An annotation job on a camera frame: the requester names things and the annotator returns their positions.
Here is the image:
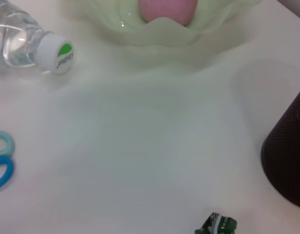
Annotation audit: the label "pink toy peach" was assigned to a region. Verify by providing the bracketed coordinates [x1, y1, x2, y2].
[137, 0, 198, 26]

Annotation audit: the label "green plastic wrapper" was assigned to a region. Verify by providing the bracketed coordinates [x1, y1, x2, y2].
[194, 212, 238, 234]

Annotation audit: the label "clear green-label water bottle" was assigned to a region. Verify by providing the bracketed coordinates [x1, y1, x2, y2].
[0, 0, 75, 75]

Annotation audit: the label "green wavy glass fruit plate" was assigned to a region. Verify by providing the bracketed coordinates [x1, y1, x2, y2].
[74, 0, 263, 47]

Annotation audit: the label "black mesh pen holder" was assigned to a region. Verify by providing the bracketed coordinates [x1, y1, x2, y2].
[261, 84, 300, 210]

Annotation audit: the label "blue capped scissors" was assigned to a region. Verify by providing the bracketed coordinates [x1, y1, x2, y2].
[0, 131, 16, 191]

